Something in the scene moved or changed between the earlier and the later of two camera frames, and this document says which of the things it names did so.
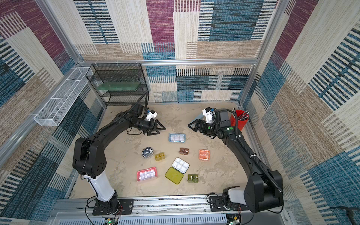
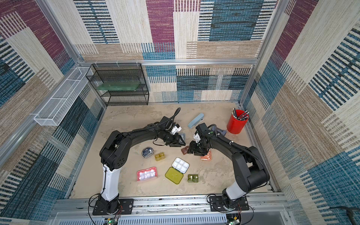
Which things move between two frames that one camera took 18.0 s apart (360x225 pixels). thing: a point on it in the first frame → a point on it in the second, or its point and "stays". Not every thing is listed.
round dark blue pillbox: [147, 152] stays
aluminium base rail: [173, 211] stays
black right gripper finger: [194, 125] → [192, 145]
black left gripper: [156, 127] → [176, 143]
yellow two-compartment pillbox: [160, 156] stays
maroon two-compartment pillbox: [183, 151] stays
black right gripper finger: [203, 130] → [199, 154]
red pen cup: [242, 117] stays
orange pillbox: [204, 154] stays
